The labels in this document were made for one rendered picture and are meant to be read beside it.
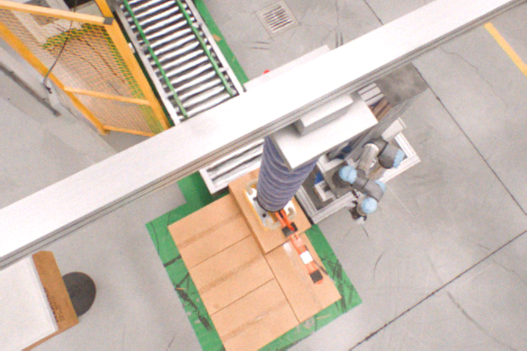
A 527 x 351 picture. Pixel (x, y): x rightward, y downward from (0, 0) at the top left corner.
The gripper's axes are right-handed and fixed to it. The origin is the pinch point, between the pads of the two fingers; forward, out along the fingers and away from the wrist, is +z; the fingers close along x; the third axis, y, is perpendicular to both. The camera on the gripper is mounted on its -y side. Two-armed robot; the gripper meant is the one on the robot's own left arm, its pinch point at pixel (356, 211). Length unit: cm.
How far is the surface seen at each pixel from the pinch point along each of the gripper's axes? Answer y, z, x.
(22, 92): 135, -42, -145
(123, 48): 78, -35, -149
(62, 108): 126, -19, -140
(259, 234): 55, 57, -21
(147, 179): 86, -153, -34
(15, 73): 130, -58, -145
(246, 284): 81, 97, 6
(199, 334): 140, 151, 24
